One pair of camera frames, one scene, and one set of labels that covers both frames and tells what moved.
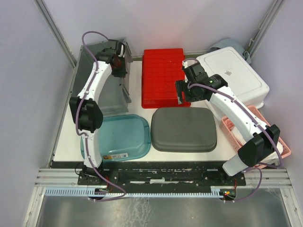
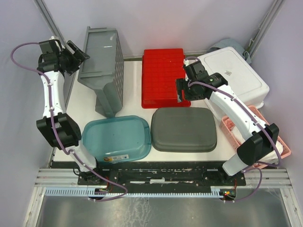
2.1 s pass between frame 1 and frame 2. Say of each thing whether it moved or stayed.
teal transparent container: stayed
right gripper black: stayed
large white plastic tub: stayed
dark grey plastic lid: stayed
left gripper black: moved
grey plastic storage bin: moved
